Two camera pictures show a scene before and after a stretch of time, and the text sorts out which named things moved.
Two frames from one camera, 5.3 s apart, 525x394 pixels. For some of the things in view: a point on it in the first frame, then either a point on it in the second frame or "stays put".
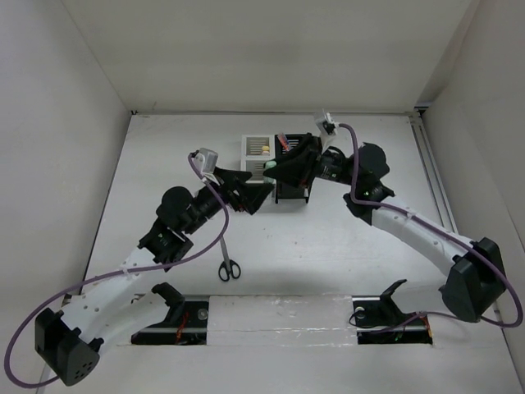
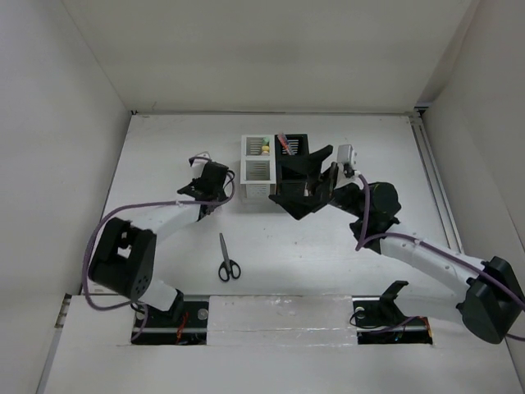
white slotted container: x=255 y=149 stays put
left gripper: x=252 y=194 to x=221 y=195
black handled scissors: x=229 y=266 stays put
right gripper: x=299 y=165 to x=299 y=206
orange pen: x=282 y=139 stays put
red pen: x=282 y=139 stays put
